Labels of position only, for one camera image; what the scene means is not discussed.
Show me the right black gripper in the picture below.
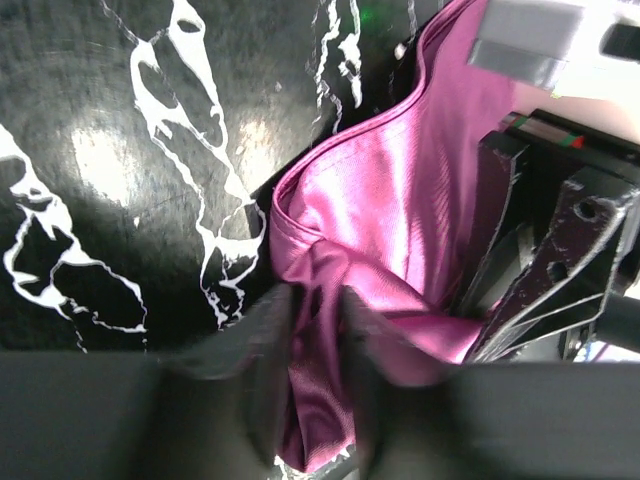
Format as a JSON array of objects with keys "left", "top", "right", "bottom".
[{"left": 457, "top": 110, "right": 639, "bottom": 363}]

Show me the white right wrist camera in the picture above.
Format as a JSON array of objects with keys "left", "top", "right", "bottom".
[{"left": 468, "top": 1, "right": 639, "bottom": 100}]

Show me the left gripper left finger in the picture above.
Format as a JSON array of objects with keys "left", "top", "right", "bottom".
[{"left": 1, "top": 285, "right": 295, "bottom": 479}]

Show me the purple cloth napkin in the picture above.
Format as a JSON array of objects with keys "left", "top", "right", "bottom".
[{"left": 269, "top": 1, "right": 513, "bottom": 472}]

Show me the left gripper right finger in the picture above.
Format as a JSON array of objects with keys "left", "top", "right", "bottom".
[{"left": 340, "top": 288, "right": 639, "bottom": 479}]

